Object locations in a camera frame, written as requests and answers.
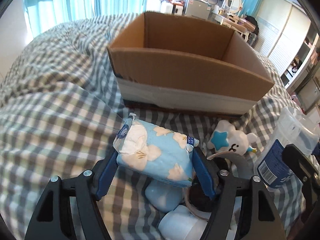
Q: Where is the white plush toy blue star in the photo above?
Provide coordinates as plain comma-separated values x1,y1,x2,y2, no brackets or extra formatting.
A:
207,120,258,155

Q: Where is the teal window curtain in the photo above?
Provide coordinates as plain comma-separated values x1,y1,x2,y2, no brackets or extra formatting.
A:
23,0,147,36

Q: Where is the open shelf unit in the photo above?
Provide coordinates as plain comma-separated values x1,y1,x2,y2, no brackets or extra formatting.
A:
281,34,319,114

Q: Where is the white oval vanity mirror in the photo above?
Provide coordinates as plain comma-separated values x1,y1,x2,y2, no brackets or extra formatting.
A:
224,0,242,14

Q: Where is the white vanity desk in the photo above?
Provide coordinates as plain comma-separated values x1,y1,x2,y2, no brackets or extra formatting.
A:
213,14,249,42

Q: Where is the silver small fridge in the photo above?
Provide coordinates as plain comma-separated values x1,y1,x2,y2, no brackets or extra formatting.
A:
184,0,212,20

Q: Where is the clear plastic jar blue label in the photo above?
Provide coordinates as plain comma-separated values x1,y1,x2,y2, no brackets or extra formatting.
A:
253,107,319,190

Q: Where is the white sliding wardrobe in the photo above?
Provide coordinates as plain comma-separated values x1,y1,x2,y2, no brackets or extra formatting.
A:
254,0,311,75

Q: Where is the blue floral tissue pack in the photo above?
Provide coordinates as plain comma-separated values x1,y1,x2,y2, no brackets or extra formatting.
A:
113,113,199,187

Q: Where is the brown cardboard box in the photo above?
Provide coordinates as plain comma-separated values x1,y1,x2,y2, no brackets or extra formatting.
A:
107,11,274,116

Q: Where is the checkered bed quilt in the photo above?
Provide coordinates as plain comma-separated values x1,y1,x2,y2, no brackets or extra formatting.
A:
1,14,305,239

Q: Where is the light blue bottle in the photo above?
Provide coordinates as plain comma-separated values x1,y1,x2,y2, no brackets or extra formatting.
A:
145,180,184,213

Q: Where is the white suitcase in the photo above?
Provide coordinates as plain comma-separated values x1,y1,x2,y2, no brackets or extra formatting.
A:
160,1,183,16

